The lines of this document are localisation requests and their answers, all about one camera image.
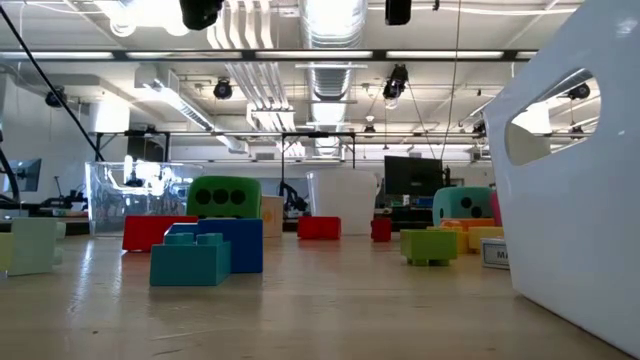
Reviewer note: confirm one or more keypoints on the green foam die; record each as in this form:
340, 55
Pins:
225, 210

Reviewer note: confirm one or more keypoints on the white plastic bin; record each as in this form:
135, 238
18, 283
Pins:
565, 225

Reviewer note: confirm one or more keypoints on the black background robot arm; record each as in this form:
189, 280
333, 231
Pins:
295, 200

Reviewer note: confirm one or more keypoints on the silver ventilation duct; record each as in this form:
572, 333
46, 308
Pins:
330, 80

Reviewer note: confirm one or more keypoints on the small olive green brick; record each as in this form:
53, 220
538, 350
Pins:
428, 245

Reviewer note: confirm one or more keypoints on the black ceiling spotlight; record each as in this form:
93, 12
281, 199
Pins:
396, 82
222, 89
55, 97
579, 91

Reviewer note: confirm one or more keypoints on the orange brick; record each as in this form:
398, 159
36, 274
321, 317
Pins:
470, 223

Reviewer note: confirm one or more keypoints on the black overhead frame beam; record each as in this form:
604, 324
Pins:
200, 55

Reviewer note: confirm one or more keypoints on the pink plastic bin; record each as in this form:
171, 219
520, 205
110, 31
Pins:
495, 207

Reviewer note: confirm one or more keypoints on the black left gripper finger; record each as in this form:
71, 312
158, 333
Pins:
201, 12

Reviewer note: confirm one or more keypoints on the small translucent yellow brick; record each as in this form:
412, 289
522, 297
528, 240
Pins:
485, 232

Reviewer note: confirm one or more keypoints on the clear plastic bin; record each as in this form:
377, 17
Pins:
110, 200

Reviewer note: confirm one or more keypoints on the grey monitor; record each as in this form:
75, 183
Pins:
25, 175

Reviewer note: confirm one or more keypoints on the black background workstation frame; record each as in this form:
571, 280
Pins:
282, 150

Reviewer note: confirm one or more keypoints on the small mint brick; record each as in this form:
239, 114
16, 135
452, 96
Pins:
32, 245

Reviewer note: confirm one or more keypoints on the blue brick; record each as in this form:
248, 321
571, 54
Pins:
245, 245

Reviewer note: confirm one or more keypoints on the clear card packet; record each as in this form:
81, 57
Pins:
495, 255

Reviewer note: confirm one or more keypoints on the red two-stud brick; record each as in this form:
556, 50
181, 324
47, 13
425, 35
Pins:
320, 227

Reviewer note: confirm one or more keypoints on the small red brick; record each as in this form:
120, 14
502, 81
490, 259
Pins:
381, 230

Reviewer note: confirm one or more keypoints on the teal brick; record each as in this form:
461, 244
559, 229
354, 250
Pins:
190, 265

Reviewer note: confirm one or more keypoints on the black monitor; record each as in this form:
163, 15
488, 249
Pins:
412, 175

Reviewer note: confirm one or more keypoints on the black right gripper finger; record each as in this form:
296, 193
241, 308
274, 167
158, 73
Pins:
398, 11

